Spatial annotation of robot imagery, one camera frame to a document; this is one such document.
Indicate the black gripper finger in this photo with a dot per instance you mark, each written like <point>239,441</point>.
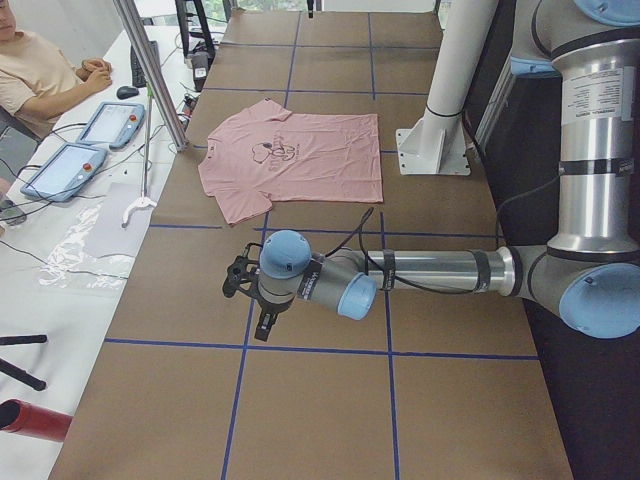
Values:
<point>274,320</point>
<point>262,329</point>

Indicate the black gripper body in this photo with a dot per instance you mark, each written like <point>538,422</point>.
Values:
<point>270,308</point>

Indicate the pink Snoopy t-shirt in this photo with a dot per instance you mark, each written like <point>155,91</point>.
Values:
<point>266,154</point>

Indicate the clear plastic bag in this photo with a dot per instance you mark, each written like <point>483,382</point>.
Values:
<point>70,266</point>

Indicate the upper blue teach pendant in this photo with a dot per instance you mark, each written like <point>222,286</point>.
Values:
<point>114,124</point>

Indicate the blue teach pendant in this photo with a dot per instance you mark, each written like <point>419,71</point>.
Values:
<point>114,124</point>
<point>65,173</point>

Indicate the lower blue teach pendant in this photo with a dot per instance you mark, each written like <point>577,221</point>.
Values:
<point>65,173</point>

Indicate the black power adapter box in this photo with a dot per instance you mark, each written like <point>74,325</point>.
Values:
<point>201,63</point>

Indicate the black computer mouse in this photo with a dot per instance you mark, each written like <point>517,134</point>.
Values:
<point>126,92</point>

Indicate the black tripod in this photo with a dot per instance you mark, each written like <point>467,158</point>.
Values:
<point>25,350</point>

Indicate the black keyboard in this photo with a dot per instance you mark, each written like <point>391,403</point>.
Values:
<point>138,78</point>

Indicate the red cylinder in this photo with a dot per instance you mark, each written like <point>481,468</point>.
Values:
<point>23,418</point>

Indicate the seated person in peach shirt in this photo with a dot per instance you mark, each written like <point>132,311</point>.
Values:
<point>38,83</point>

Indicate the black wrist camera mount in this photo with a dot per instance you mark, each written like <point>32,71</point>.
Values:
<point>242,274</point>

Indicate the white camera post with base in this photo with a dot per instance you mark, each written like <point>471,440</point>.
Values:
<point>435,145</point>

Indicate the aluminium frame post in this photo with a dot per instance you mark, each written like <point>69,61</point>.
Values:
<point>139,40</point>

